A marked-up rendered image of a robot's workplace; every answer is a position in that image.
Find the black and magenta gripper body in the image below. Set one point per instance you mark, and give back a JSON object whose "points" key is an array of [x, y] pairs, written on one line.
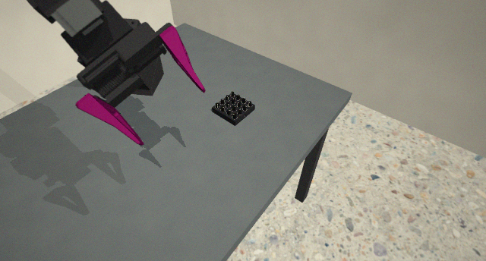
{"points": [[114, 75]]}

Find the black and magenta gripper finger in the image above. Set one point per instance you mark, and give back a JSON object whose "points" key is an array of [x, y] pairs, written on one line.
{"points": [[172, 41], [101, 110]]}

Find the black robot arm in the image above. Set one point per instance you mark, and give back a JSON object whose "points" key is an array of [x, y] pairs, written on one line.
{"points": [[79, 17]]}

